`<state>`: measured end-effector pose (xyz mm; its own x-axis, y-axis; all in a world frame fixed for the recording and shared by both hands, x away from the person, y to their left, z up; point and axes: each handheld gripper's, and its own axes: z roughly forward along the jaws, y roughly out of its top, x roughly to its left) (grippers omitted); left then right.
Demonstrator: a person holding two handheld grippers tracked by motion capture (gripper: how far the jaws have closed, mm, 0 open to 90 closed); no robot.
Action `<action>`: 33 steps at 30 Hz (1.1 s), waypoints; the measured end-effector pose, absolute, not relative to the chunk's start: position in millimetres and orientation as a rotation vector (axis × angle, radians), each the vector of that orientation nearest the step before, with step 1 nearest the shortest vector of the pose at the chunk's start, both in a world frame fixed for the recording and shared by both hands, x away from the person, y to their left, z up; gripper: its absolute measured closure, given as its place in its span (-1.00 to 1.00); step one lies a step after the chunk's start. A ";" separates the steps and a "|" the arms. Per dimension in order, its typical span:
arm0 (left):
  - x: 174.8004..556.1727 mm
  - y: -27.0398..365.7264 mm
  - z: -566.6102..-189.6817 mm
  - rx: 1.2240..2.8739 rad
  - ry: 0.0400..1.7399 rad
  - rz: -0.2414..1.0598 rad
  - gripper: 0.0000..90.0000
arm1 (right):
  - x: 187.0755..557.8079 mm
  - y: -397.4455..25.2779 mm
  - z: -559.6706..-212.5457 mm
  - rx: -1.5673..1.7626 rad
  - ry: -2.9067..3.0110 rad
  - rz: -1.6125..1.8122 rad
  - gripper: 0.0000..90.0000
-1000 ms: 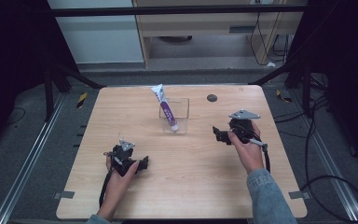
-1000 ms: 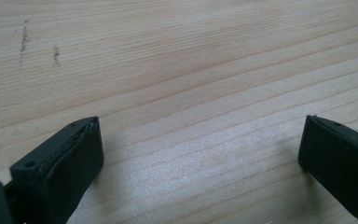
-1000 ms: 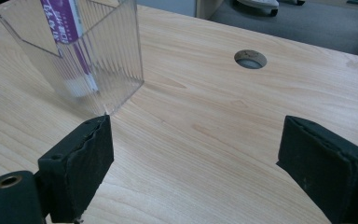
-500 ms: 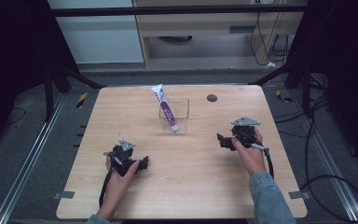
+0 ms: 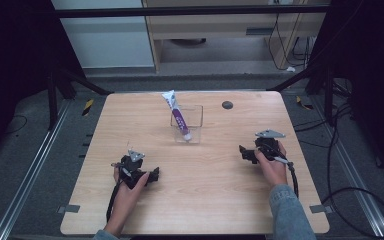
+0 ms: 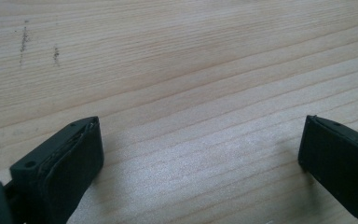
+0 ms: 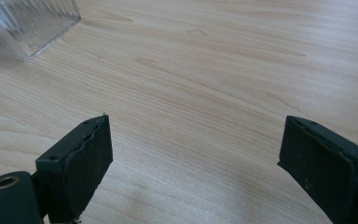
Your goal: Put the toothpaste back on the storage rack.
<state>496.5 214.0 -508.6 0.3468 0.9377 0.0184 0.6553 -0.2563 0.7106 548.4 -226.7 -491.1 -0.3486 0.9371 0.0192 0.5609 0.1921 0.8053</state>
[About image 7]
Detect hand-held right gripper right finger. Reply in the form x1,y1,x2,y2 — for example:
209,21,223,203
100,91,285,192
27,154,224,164
276,115,358,224

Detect clear plastic container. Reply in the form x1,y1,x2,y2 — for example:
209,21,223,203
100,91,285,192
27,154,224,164
0,0,82,63

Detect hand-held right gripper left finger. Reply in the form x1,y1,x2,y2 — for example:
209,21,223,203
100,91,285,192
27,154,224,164
34,114,114,224

